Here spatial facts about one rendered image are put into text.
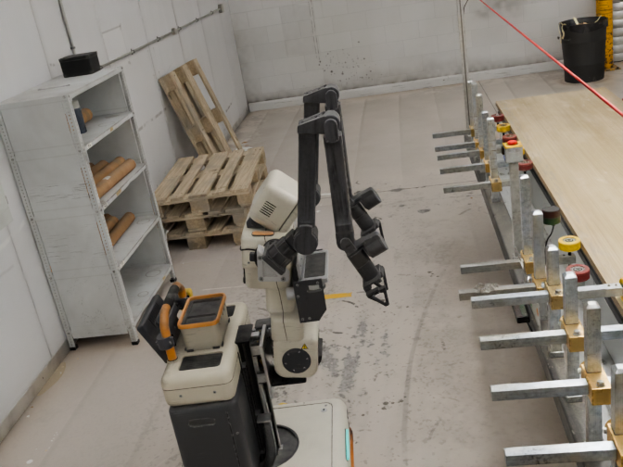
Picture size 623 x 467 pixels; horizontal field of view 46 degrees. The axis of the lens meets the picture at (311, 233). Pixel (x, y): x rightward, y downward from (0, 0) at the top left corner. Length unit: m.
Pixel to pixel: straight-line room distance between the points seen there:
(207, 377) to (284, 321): 0.33
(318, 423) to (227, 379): 0.66
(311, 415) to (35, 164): 2.17
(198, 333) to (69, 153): 1.89
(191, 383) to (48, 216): 2.12
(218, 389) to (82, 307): 2.19
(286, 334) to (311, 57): 7.91
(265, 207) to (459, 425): 1.52
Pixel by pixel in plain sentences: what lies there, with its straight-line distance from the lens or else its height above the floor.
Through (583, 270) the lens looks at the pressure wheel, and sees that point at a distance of 2.72.
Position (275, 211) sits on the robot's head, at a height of 1.30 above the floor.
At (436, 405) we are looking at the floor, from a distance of 3.60.
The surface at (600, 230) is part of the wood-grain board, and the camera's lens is 3.05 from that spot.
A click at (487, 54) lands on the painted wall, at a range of 10.33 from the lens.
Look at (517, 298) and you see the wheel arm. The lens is 2.44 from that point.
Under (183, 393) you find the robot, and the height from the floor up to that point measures 0.75.
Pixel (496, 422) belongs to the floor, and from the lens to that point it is 3.47.
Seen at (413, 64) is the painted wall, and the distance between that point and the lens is 10.27.
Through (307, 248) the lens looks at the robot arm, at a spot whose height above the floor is 1.22.
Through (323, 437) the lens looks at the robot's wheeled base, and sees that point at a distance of 3.03.
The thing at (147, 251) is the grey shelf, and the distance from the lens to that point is 5.36.
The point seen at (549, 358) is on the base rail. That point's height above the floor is 0.70.
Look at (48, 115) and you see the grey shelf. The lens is 4.26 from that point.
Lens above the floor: 2.11
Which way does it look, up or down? 22 degrees down
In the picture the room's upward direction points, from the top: 10 degrees counter-clockwise
